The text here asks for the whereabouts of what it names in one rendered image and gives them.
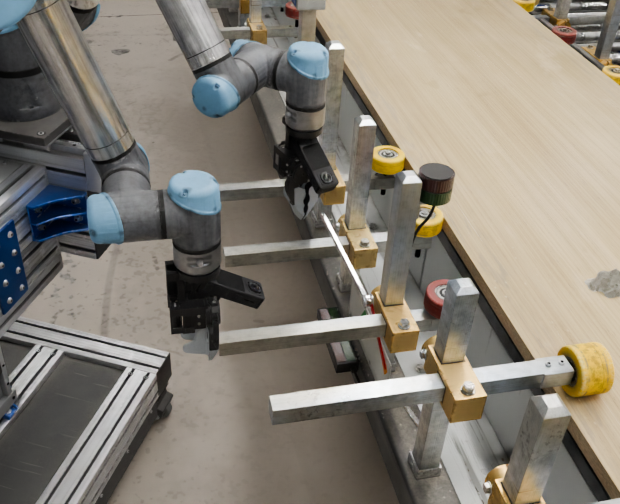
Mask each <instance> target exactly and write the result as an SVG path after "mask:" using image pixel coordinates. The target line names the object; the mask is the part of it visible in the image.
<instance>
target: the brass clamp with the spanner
mask: <svg viewBox="0 0 620 504"><path fill-rule="evenodd" d="M380 286H381V285H379V286H377V287H376V288H374V289H373V290H372V292H371V294H372V295H373V298H374V306H373V307H374V312H375V314H382V316H383V318H384V320H385V323H386V330H385V336H384V337H383V338H384V341H385V343H386V345H387V348H388V350H389V352H390V353H399V352H406V351H414V350H416V347H417V342H418V337H419V331H420V330H419V328H418V326H417V324H416V322H415V320H414V318H413V316H412V314H411V312H410V310H409V308H408V306H407V304H406V302H405V300H403V304H398V305H389V306H385V305H384V303H383V301H382V299H381V296H380V294H379V293H380ZM402 318H405V319H408V320H409V321H410V328H409V329H408V330H402V329H400V328H399V327H398V323H399V322H400V320H401V319H402Z"/></svg>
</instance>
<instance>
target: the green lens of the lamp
mask: <svg viewBox="0 0 620 504"><path fill-rule="evenodd" d="M452 190H453V188H452V189H451V190H450V191H449V192H447V193H444V194H433V193H429V192H426V191H424V190H422V189H421V195H420V202H422V203H424V204H427V205H431V206H442V205H445V204H447V203H449V202H450V200H451V195H452Z"/></svg>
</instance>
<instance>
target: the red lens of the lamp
mask: <svg viewBox="0 0 620 504"><path fill-rule="evenodd" d="M424 165H425V164H424ZM424 165H422V166H424ZM422 166H421V167H420V168H419V172H418V176H419V178H420V179H421V181H422V189H424V190H426V191H428V192H432V193H445V192H448V191H450V190H451V189H452V188H453V184H454V179H455V171H454V170H453V169H452V168H451V167H450V168H451V169H452V170H453V174H454V175H453V177H452V178H450V179H448V180H443V181H438V180H432V179H429V178H427V177H425V176H424V175H423V174H422V173H421V168H422Z"/></svg>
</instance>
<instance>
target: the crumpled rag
mask: <svg viewBox="0 0 620 504"><path fill-rule="evenodd" d="M584 282H585V284H586V285H587V287H588V289H590V290H591V291H592V292H596V291H599V292H600V291H601V292H603V294H604V296H606V297H607V298H615V297H620V271H619V270H618V269H617V268H615V269H613V270H611V271H600V272H598V274H597V277H596V278H591V279H587V280H585V281H584Z"/></svg>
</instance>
